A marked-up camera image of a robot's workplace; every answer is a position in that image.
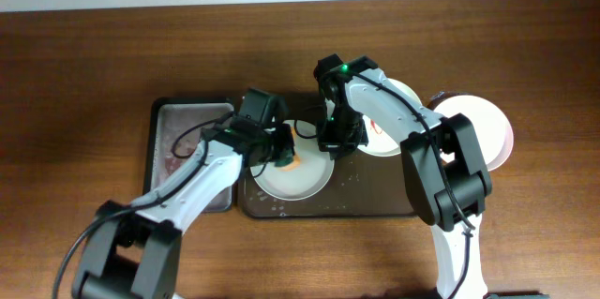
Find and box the orange green sponge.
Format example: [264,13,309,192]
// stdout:
[273,124,299,170]

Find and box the dark brown serving tray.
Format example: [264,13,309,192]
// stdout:
[236,93,415,219]

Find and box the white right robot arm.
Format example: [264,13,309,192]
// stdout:
[313,54,492,298]

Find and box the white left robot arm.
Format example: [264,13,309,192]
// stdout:
[71,123,293,298]

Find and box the cream plate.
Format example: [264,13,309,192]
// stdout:
[360,77,424,158]

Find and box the small metal tray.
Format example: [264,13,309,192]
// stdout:
[142,97,236,214]

